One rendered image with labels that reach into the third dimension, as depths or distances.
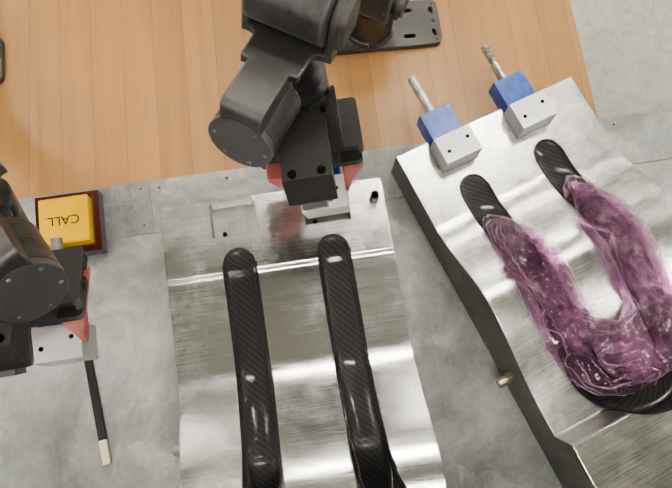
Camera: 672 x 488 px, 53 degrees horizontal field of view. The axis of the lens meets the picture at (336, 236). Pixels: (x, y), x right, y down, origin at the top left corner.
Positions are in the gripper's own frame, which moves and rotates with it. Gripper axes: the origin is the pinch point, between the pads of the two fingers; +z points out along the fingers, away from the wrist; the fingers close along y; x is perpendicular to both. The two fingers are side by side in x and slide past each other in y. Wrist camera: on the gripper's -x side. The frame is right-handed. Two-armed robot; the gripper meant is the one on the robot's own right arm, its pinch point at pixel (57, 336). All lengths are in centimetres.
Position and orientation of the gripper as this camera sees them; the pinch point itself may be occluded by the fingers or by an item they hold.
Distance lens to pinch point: 73.5
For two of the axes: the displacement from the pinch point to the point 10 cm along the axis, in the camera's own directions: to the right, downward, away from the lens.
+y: 9.8, -1.5, 0.9
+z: 0.3, 6.6, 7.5
